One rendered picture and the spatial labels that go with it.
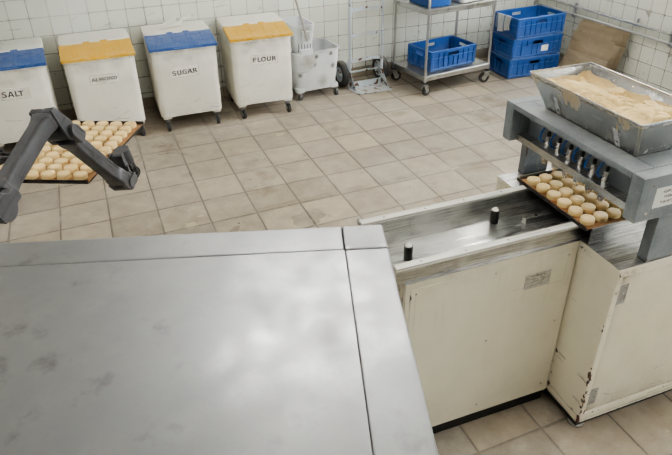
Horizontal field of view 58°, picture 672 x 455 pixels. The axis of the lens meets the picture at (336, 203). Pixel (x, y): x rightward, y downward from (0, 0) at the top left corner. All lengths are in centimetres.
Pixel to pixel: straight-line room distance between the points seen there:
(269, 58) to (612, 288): 373
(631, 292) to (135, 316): 209
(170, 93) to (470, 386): 359
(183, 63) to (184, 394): 484
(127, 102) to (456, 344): 364
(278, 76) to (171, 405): 507
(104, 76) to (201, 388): 480
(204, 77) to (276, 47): 65
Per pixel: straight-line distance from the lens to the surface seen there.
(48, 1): 561
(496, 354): 243
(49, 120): 196
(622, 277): 224
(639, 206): 208
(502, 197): 241
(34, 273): 44
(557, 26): 665
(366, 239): 42
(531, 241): 217
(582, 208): 235
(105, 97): 514
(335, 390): 32
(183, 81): 517
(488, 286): 216
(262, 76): 530
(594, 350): 244
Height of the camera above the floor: 205
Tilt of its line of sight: 31 degrees down
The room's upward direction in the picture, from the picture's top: 1 degrees counter-clockwise
